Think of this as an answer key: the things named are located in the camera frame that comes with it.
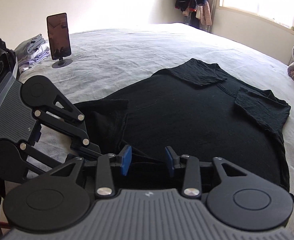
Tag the black t-shirt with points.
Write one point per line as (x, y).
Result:
(187, 120)

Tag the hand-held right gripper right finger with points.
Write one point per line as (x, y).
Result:
(169, 160)

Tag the pile of folded light clothes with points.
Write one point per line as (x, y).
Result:
(32, 52)

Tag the pink hanging jacket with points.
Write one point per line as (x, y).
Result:
(204, 13)

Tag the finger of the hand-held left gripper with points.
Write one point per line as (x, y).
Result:
(87, 148)
(72, 160)

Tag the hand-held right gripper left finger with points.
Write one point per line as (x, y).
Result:
(126, 160)

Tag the black smartphone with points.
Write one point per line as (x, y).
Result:
(58, 35)

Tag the black round phone stand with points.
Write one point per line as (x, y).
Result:
(62, 64)

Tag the bed with grey sheet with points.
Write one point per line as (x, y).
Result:
(127, 55)

